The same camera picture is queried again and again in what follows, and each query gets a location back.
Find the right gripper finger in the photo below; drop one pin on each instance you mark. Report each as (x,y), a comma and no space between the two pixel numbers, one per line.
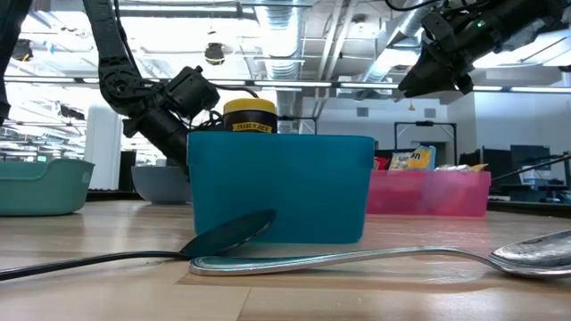
(426,90)
(426,76)

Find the blue-edged ramen packet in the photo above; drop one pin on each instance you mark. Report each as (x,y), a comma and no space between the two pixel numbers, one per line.
(415,159)

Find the yellow ramen packet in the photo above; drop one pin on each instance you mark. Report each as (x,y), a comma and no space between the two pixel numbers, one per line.
(459,168)

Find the bright red ramen packet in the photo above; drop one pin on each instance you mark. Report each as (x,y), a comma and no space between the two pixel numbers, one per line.
(381,164)

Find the red plastic bin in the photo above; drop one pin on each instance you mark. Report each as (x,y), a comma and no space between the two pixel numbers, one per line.
(428,194)

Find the yellow-lid seasoning jar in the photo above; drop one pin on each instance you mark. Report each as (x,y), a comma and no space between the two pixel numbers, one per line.
(250,116)

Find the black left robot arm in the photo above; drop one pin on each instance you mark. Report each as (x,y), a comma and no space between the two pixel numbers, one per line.
(120,89)

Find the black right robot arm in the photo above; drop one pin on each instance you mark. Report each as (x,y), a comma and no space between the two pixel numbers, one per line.
(526,18)

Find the dark background monitors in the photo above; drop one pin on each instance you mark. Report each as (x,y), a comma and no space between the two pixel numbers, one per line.
(526,156)

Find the long ceiling light strip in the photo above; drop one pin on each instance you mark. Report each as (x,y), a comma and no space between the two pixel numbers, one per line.
(290,84)

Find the blue rectangular plastic bin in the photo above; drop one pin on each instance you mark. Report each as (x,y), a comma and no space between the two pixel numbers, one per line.
(281,187)

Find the silver metal spoon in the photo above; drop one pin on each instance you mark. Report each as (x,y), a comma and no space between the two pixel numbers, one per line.
(531,258)

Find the black ceiling dome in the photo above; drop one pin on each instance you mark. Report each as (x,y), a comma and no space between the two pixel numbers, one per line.
(214,53)

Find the black spoon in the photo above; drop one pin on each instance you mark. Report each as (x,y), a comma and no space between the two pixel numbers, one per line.
(227,234)

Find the blue round bowl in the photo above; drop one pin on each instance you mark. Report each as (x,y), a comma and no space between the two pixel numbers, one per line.
(158,185)

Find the black tall box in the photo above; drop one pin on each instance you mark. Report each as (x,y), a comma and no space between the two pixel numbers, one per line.
(127,167)

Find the white pillar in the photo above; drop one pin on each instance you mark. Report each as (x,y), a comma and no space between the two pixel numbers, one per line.
(105,147)

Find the teal plastic bin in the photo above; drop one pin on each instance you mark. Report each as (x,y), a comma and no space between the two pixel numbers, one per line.
(44,187)

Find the silver ceiling air duct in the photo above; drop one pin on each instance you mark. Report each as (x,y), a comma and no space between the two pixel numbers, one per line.
(281,44)

